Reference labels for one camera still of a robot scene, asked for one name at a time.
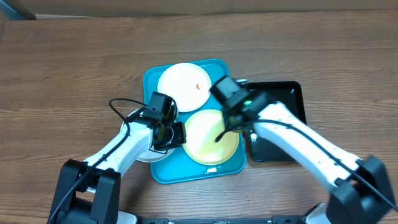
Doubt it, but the white plate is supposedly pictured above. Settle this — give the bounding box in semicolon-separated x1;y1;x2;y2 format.
114;118;174;162
157;63;211;112

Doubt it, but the yellow-green plate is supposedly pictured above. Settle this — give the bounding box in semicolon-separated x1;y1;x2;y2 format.
183;110;239;166

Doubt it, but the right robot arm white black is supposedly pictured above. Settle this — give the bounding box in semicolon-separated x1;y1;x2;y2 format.
217;90;397;223

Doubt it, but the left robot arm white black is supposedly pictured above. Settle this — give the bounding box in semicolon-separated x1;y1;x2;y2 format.
48;104;186;223

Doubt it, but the teal plastic tray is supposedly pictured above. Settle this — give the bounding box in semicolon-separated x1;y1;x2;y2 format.
142;58;246;184

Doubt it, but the black rectangular tray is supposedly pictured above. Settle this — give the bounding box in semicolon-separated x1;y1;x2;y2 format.
244;81;307;162

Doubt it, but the white plate on tray top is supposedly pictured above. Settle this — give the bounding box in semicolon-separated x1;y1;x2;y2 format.
157;63;211;112

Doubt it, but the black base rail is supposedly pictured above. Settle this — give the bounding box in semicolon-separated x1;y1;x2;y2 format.
137;215;304;224

